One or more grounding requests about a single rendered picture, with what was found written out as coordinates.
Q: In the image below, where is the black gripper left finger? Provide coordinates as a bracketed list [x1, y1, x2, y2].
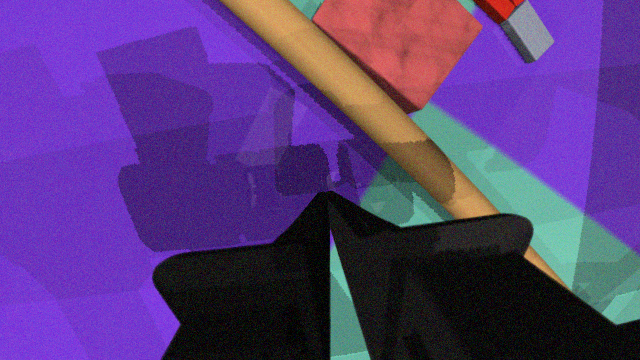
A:
[152, 192, 331, 360]

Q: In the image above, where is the long tan wooden pole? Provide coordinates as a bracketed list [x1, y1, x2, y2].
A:
[219, 0, 501, 220]

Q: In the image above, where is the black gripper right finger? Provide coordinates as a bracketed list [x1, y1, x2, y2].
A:
[326, 191, 533, 360]

